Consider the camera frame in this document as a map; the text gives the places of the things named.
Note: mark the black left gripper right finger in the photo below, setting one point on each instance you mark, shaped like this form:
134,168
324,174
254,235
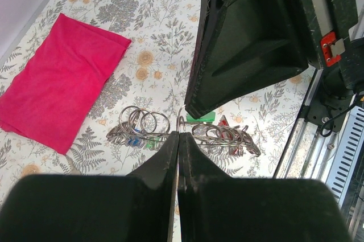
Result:
216,207

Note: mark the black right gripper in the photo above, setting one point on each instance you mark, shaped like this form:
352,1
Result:
246,45

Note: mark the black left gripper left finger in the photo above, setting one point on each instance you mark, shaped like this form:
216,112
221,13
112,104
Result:
135,207

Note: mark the blue tag key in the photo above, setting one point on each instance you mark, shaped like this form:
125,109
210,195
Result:
133,141

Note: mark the green tag key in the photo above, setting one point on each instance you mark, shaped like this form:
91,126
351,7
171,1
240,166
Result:
209,117
152,143

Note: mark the red tag key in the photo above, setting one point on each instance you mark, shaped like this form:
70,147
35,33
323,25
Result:
230,137

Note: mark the red folded cloth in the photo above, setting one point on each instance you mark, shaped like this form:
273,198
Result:
49,100

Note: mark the white slotted cable duct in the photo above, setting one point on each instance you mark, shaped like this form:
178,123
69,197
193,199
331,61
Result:
346,156

